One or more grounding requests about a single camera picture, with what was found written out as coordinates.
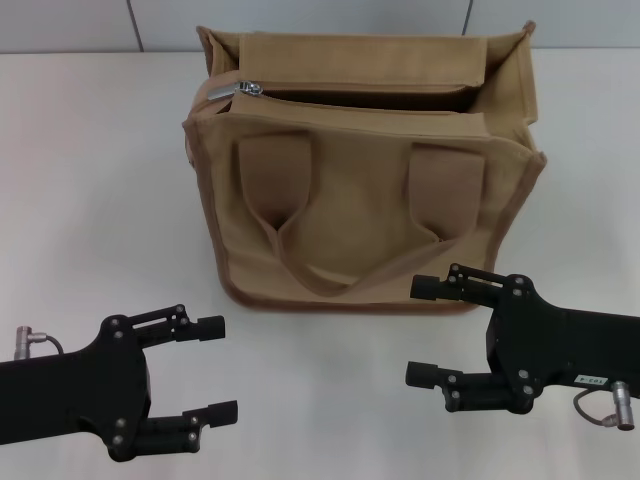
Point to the silver metal zipper pull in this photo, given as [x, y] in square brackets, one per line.
[222, 92]

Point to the khaki canvas food bag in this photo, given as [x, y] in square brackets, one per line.
[350, 200]

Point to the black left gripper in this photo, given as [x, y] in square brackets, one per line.
[75, 390]

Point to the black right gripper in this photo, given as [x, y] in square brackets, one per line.
[560, 345]

